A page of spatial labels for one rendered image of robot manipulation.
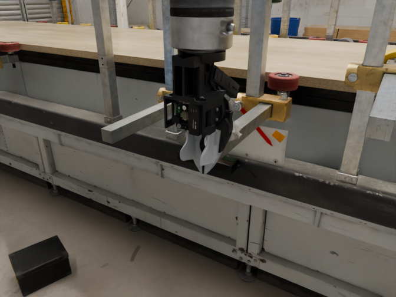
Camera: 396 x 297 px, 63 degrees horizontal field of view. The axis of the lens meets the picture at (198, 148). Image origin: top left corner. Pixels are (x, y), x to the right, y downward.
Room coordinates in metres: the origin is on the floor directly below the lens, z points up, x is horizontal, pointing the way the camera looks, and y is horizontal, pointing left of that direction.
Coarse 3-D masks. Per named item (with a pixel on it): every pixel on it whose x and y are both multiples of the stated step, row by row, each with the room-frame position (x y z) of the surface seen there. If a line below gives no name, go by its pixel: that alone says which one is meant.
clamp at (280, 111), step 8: (240, 96) 0.81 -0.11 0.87; (248, 96) 0.79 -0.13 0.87; (264, 96) 0.79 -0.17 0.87; (272, 96) 0.79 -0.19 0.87; (248, 104) 0.79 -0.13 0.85; (256, 104) 0.78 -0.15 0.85; (272, 104) 0.76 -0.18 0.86; (280, 104) 0.75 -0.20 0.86; (288, 104) 0.75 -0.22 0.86; (272, 112) 0.75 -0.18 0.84; (280, 112) 0.74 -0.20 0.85; (288, 112) 0.76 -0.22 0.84; (280, 120) 0.74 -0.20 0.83
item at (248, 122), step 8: (288, 96) 0.87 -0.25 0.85; (264, 104) 0.76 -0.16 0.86; (248, 112) 0.70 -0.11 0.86; (256, 112) 0.70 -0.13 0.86; (264, 112) 0.71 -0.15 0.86; (240, 120) 0.65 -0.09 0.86; (248, 120) 0.65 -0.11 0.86; (256, 120) 0.67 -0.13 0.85; (264, 120) 0.72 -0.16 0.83; (248, 128) 0.63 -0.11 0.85; (240, 136) 0.60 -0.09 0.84; (232, 144) 0.57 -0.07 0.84; (224, 152) 0.54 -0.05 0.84
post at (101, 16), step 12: (96, 0) 1.05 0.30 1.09; (96, 12) 1.05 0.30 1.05; (108, 12) 1.07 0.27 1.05; (96, 24) 1.06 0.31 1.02; (108, 24) 1.07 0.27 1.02; (96, 36) 1.06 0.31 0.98; (108, 36) 1.06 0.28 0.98; (108, 48) 1.06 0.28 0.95; (108, 60) 1.05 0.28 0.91; (108, 72) 1.05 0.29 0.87; (108, 84) 1.04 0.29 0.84; (108, 96) 1.05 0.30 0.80; (108, 108) 1.05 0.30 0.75
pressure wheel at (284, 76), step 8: (272, 72) 0.90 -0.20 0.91; (280, 72) 0.90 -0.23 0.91; (288, 72) 0.90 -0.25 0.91; (272, 80) 0.85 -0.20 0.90; (280, 80) 0.83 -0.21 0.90; (288, 80) 0.83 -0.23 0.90; (296, 80) 0.84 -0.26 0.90; (272, 88) 0.85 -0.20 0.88; (280, 88) 0.83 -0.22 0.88; (288, 88) 0.83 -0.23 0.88; (296, 88) 0.85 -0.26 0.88
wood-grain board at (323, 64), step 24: (0, 24) 2.56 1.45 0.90; (24, 24) 2.56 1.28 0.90; (48, 24) 2.56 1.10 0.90; (24, 48) 1.52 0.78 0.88; (48, 48) 1.44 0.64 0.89; (72, 48) 1.38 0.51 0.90; (96, 48) 1.38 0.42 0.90; (120, 48) 1.38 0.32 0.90; (144, 48) 1.38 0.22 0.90; (240, 48) 1.38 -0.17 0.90; (288, 48) 1.38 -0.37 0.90; (312, 48) 1.38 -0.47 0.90; (336, 48) 1.38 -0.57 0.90; (360, 48) 1.38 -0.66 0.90; (240, 72) 0.98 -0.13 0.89; (312, 72) 0.93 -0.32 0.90; (336, 72) 0.93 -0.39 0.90
